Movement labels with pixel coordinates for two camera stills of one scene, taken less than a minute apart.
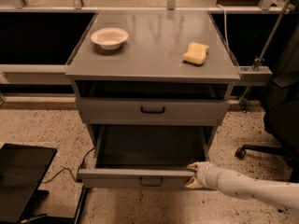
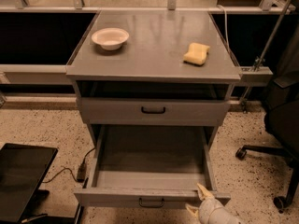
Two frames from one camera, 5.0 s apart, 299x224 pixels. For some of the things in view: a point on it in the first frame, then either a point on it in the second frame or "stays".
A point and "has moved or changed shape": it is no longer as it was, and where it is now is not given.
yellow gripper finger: x=195 y=165 -> x=204 y=190
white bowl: x=109 y=38 stays
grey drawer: x=147 y=157 has moved or changed shape
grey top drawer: x=119 y=111 stays
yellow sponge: x=196 y=54 stays
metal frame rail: x=35 y=75 stays
